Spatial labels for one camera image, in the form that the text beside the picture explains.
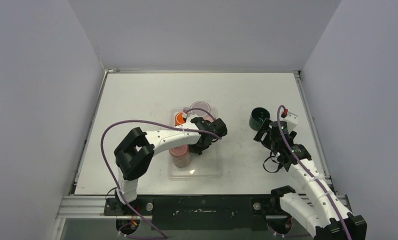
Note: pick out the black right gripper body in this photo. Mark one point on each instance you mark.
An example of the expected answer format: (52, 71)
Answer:
(264, 130)

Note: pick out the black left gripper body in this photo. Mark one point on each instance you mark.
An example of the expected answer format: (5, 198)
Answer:
(208, 144)

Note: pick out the dark green glossy mug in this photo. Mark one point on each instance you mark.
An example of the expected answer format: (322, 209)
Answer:
(257, 117)

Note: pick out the pink ghost pattern mug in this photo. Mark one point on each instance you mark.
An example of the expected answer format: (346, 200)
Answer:
(180, 156)

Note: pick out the dark grey mug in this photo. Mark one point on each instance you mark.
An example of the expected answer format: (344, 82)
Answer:
(194, 149)

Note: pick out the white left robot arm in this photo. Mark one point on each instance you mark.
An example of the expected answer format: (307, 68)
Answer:
(135, 152)

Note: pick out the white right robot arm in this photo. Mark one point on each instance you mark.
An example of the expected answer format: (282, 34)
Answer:
(325, 218)

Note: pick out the lilac ribbed mug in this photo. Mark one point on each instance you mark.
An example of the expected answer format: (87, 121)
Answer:
(200, 109)

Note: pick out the orange mug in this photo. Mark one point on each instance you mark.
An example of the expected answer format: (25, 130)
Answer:
(180, 118)

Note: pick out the clear plastic tray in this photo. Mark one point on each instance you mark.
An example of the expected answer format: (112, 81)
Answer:
(206, 165)

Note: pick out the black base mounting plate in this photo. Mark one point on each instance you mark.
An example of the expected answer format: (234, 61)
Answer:
(202, 212)

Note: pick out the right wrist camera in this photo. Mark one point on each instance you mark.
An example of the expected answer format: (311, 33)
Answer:
(291, 119)

